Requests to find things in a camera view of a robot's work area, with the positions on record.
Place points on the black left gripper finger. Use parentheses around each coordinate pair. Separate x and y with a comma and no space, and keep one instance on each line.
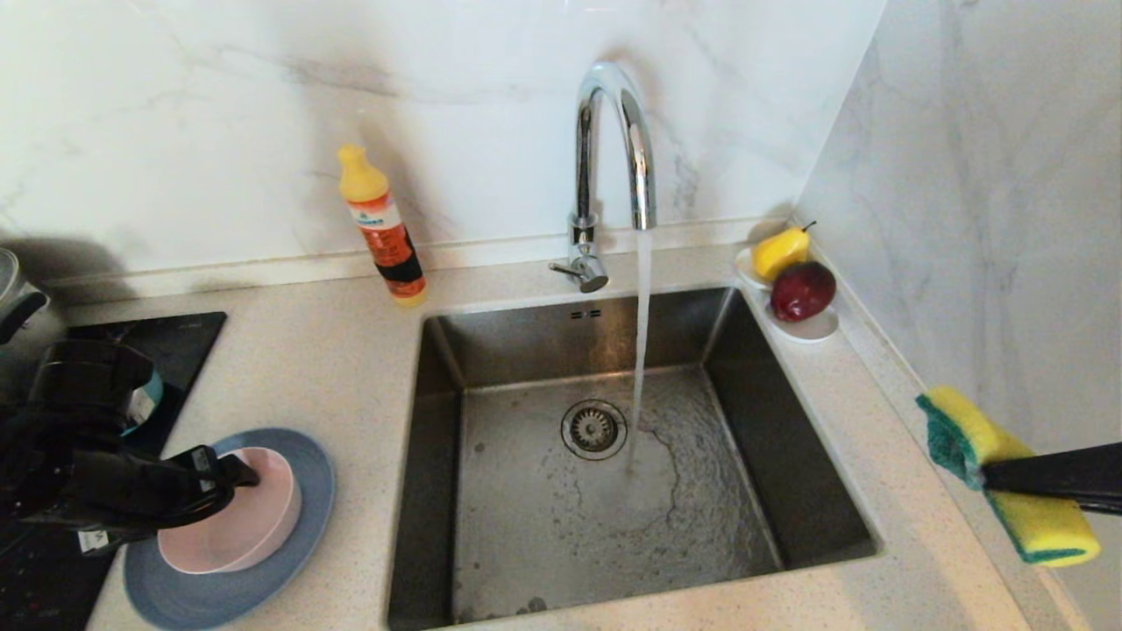
(235,473)

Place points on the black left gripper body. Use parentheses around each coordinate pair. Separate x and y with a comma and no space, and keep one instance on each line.
(140,486)

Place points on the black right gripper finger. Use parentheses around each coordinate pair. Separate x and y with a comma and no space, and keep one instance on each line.
(1104,505)
(1061,473)

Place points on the pink bowl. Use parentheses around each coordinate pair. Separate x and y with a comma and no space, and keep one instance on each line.
(263,517)

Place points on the yellow green sponge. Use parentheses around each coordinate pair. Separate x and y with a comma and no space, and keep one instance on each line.
(1043,530)

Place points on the teal bowl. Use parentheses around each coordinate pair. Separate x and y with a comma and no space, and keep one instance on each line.
(151,394)

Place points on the blue round plate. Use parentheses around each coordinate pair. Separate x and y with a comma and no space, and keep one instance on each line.
(298,543)

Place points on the orange dish soap bottle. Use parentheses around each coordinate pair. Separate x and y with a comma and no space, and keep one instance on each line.
(381,228)

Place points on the chrome faucet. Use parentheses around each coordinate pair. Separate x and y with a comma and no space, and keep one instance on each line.
(583,158)

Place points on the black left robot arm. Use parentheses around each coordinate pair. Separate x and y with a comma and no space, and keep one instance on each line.
(61,412)

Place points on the stainless steel sink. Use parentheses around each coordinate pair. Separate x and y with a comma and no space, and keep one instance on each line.
(543,543)

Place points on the metal sink drain strainer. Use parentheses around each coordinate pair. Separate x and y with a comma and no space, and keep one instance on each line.
(593,429)

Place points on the black induction cooktop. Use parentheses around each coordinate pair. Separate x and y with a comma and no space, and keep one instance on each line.
(184,350)

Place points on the steel cooking pot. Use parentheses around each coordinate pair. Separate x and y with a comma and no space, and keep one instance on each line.
(26,307)

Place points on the white fruit dish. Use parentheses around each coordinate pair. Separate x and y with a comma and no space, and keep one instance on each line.
(811,329)

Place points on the red apple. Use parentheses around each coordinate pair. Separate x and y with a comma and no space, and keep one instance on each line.
(802,291)

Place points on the yellow pear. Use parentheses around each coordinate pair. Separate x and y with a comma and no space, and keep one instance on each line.
(780,252)

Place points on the running water stream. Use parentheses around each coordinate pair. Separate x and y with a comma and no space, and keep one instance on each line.
(642,307)

